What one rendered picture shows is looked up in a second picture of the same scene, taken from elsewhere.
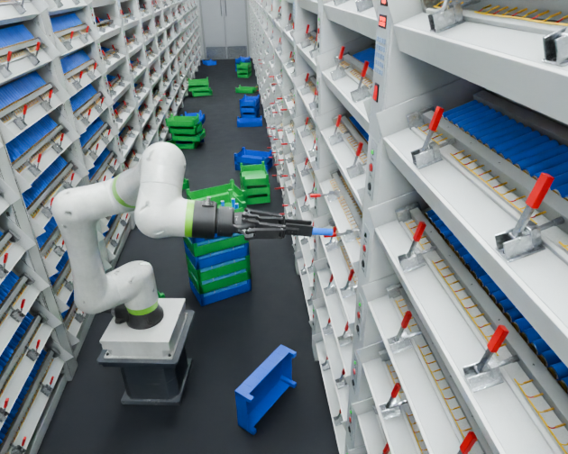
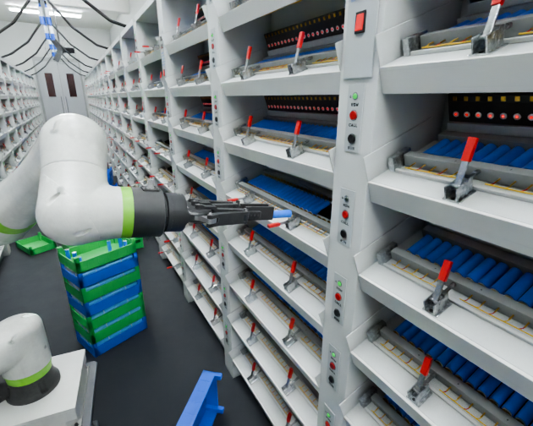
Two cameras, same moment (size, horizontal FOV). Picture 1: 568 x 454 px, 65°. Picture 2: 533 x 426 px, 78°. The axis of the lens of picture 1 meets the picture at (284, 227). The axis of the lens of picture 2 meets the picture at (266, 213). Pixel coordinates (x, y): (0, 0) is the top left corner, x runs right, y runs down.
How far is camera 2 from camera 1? 0.54 m
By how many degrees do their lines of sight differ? 25
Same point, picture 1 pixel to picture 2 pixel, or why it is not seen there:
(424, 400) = (525, 357)
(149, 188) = (60, 170)
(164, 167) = (81, 141)
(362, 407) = (348, 404)
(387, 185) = (380, 128)
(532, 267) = not seen: outside the picture
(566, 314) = not seen: outside the picture
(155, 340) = (55, 412)
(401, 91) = (396, 11)
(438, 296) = not seen: outside the picture
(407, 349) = (448, 308)
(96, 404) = not seen: outside the picture
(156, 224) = (79, 219)
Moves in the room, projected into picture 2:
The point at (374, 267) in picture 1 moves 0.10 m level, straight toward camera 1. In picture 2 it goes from (365, 231) to (392, 252)
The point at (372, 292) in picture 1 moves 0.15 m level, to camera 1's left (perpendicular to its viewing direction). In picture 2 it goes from (363, 261) to (299, 277)
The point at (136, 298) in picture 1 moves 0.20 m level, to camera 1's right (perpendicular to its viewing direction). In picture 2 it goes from (21, 363) to (97, 342)
